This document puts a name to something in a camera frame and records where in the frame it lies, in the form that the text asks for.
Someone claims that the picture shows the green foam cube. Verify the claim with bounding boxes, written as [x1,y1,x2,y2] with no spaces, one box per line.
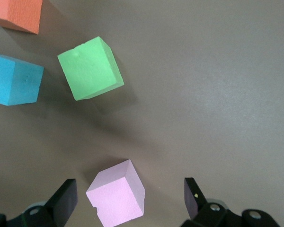
[57,36,124,102]

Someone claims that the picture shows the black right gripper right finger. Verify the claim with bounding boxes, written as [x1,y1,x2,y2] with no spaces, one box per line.
[181,177,281,227]

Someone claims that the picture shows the cyan foam cube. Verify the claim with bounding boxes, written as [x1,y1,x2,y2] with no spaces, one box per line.
[0,53,44,106]

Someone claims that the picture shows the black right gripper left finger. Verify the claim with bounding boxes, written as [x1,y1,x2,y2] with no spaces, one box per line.
[0,178,79,227]

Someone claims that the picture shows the pink foam cube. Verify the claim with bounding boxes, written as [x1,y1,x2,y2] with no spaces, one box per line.
[85,159,146,227]

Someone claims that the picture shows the orange foam cube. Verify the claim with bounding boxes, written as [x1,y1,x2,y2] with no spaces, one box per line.
[0,0,43,35]

